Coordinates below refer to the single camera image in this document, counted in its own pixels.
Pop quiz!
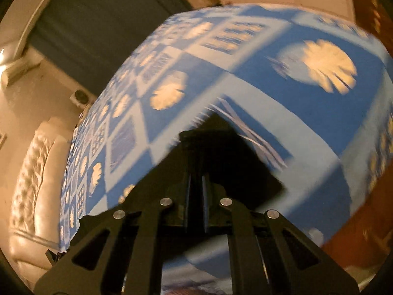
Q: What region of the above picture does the blue printed blanket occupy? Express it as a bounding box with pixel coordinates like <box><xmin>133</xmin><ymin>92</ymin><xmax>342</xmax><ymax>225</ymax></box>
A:
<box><xmin>58</xmin><ymin>3</ymin><xmax>393</xmax><ymax>295</ymax></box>

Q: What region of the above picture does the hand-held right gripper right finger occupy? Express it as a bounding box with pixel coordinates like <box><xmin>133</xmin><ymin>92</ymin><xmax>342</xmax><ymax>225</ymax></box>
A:
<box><xmin>202</xmin><ymin>174</ymin><xmax>359</xmax><ymax>295</ymax></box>

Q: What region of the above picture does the small round speaker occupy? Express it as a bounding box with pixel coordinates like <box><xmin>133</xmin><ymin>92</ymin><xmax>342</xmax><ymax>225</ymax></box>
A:
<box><xmin>70</xmin><ymin>89</ymin><xmax>96</xmax><ymax>108</ymax></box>

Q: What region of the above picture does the cream tufted sofa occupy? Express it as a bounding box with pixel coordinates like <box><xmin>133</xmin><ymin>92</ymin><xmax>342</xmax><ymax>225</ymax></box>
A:
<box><xmin>8</xmin><ymin>120</ymin><xmax>78</xmax><ymax>285</ymax></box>

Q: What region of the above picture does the dark grey curtain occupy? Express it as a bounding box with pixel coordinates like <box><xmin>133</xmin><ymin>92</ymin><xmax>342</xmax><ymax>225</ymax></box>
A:
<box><xmin>28</xmin><ymin>0</ymin><xmax>197</xmax><ymax>99</ymax></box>

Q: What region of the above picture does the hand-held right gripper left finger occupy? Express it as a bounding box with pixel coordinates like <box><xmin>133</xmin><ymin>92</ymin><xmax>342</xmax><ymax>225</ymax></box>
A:
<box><xmin>35</xmin><ymin>172</ymin><xmax>193</xmax><ymax>295</ymax></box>

